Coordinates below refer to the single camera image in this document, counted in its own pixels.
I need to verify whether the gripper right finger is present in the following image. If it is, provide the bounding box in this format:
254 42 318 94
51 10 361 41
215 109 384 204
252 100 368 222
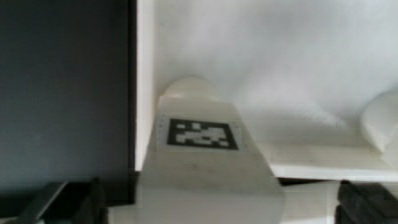
338 180 398 224

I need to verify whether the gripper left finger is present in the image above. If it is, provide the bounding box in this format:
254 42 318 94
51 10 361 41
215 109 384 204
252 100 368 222
14 178 108 224

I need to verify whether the white table leg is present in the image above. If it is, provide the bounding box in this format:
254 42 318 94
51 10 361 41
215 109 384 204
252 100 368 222
137 77 284 224

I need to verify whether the white square table top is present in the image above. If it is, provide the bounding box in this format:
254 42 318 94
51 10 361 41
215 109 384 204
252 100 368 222
137 0 398 181

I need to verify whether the white L-shaped obstacle fence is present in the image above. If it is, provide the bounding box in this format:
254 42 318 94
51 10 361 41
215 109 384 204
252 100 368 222
105 179 398 224

